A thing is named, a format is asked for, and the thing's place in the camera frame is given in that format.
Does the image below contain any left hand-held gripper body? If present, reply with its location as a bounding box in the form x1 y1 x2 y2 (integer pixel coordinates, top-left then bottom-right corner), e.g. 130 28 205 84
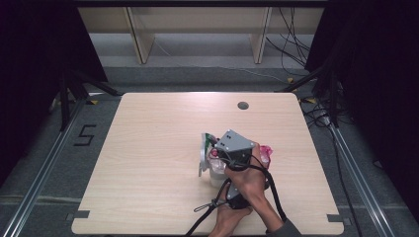
225 183 252 211

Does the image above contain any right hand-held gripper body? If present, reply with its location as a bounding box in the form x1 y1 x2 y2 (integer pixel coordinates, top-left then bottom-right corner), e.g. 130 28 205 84
215 128 257 172

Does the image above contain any clear jar with white lid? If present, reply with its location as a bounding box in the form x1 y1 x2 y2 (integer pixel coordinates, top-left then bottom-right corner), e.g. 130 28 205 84
198 132 232 190

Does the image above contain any pink plastic bag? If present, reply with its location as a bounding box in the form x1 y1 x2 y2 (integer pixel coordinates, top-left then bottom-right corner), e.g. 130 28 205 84
201 131 275 176

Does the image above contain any person's right hand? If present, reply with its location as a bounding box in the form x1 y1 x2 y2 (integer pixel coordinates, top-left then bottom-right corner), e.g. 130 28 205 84
225 146 268 205

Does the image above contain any person's left hand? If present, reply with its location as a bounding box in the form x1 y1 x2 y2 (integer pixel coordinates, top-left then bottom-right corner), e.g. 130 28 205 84
209 197 253 237

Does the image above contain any black metal stand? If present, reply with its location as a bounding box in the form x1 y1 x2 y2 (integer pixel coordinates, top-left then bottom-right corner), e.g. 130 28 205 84
58 69 124 132
276 61 341 128

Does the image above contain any light wooden shelf unit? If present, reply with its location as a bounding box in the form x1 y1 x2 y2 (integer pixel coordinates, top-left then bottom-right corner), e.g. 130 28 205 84
76 6 325 65

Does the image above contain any dark curtain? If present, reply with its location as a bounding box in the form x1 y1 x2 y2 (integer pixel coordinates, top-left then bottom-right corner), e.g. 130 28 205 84
305 0 419 218
0 0 108 187

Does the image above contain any black cable tie tail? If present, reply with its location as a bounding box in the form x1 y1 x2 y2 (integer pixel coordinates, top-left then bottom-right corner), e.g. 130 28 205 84
193 201 219 213

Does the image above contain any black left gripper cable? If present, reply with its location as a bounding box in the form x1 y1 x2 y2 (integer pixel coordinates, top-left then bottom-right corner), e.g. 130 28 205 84
185 178 232 237

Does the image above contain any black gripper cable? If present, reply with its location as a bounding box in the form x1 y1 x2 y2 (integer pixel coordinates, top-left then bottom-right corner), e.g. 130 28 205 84
226 163 289 223
185 178 232 237

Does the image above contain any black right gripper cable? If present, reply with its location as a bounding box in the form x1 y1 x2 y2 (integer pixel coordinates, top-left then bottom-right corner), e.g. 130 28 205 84
226 163 289 223

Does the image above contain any tangle of floor cables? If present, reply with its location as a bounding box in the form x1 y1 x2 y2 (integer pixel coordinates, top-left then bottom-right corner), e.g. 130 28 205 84
299 97 334 130

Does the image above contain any bundle of black cables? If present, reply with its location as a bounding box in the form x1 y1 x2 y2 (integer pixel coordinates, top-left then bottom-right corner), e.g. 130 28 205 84
264 7 312 77

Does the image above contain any aluminium floor rail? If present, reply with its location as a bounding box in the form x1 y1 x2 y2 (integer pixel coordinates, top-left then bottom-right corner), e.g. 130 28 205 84
328 123 397 237
0 98 87 237

